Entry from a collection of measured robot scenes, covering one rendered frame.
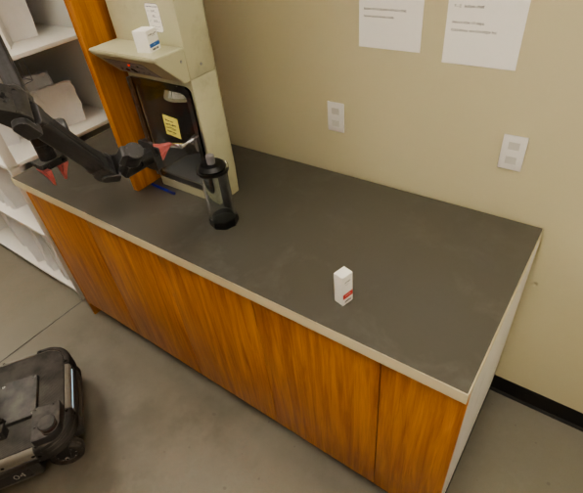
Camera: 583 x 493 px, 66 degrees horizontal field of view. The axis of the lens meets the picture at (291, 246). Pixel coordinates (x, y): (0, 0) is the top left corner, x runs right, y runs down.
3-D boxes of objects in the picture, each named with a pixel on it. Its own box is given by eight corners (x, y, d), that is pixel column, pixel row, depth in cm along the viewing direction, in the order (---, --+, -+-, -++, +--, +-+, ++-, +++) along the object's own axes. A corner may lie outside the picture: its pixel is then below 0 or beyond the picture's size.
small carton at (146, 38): (147, 47, 138) (141, 26, 134) (160, 48, 136) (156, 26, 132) (137, 53, 134) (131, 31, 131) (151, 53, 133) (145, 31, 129)
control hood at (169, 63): (125, 67, 157) (115, 37, 150) (192, 80, 141) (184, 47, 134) (98, 79, 150) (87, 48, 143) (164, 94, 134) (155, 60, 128)
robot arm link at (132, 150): (94, 159, 143) (102, 183, 141) (99, 138, 133) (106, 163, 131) (132, 156, 149) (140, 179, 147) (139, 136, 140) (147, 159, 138)
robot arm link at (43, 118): (-6, 90, 103) (4, 129, 101) (17, 79, 103) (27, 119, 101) (97, 160, 145) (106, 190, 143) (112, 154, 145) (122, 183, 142)
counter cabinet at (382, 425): (176, 247, 304) (134, 123, 247) (488, 392, 204) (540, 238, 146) (93, 313, 265) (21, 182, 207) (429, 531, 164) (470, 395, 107)
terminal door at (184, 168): (160, 173, 183) (128, 74, 157) (214, 194, 168) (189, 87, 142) (158, 174, 182) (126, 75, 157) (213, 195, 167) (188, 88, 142)
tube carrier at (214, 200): (230, 206, 167) (218, 155, 153) (245, 219, 160) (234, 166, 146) (203, 218, 163) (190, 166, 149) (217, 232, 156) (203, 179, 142)
